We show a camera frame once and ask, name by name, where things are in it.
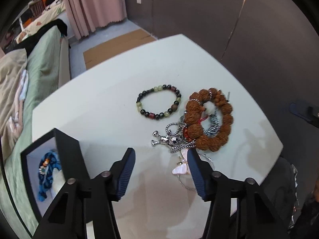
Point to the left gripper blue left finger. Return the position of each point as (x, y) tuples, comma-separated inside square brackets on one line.
[(121, 173)]

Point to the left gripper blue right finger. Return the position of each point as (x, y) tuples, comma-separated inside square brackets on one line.
[(201, 174)]

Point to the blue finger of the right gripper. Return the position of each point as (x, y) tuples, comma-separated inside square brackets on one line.
[(304, 110)]

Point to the black jewelry box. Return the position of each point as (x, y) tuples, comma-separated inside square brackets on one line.
[(47, 164)]

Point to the flattened cardboard sheet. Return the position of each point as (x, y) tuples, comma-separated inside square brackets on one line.
[(116, 46)]

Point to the green bed mattress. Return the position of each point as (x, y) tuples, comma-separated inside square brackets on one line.
[(43, 69)]

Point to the beige quilt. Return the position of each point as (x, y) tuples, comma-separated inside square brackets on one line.
[(14, 86)]

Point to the black clothing on bed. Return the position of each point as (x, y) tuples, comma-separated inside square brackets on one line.
[(29, 43)]

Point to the floral patterned bedding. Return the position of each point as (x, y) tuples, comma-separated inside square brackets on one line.
[(50, 13)]

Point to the pink curtain near wall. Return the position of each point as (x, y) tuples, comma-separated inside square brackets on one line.
[(85, 16)]

